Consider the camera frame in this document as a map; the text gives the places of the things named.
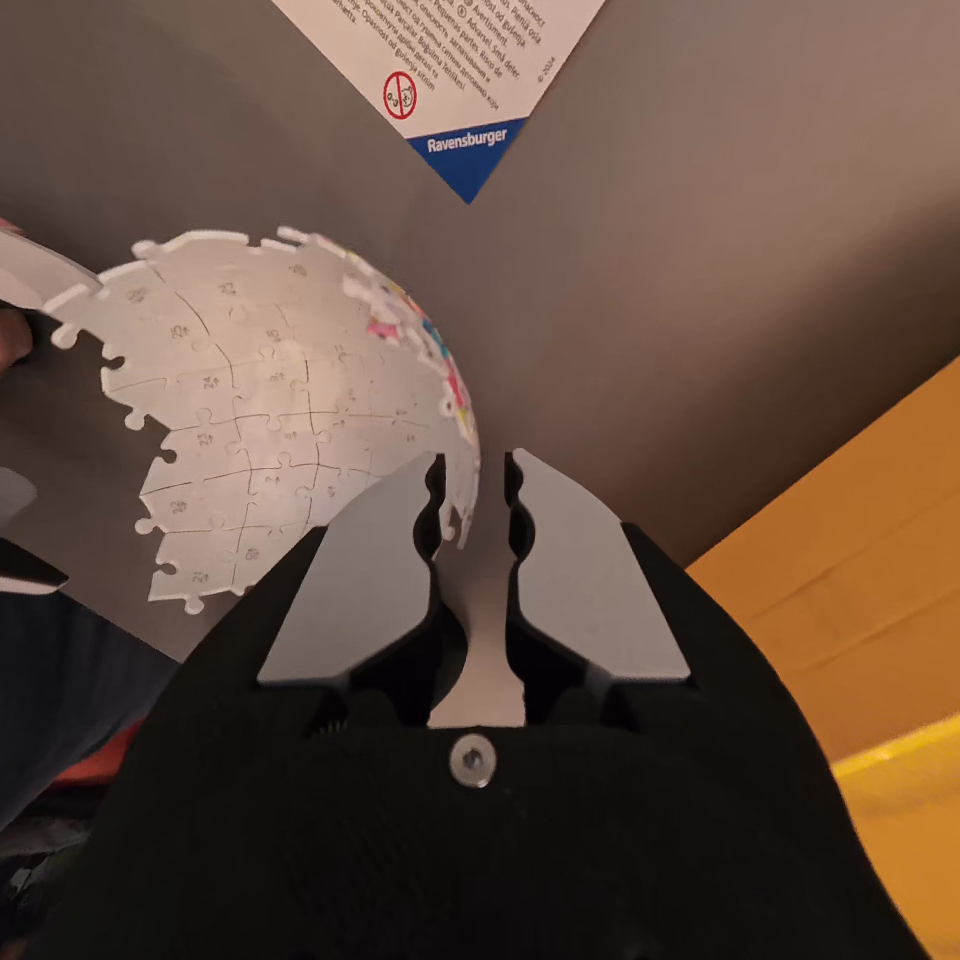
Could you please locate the white instruction leaflet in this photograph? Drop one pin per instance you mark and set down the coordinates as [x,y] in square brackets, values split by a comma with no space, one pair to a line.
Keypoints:
[465,75]

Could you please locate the yellow plastic bin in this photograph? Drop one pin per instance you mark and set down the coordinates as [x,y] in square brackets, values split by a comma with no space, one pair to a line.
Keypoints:
[862,600]

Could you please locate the person's dark clothing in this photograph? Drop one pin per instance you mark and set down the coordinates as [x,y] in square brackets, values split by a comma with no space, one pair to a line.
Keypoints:
[60,690]

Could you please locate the partly built puzzle ball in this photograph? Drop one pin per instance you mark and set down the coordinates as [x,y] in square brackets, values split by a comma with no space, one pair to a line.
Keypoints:
[262,420]

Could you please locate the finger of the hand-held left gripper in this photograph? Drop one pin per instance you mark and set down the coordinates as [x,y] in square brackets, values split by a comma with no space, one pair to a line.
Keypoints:
[37,274]
[15,495]

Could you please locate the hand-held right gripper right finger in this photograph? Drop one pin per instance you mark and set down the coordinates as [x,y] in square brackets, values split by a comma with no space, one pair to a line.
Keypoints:
[585,592]

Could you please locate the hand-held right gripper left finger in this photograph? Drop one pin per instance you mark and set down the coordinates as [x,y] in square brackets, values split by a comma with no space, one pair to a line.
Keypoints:
[360,592]

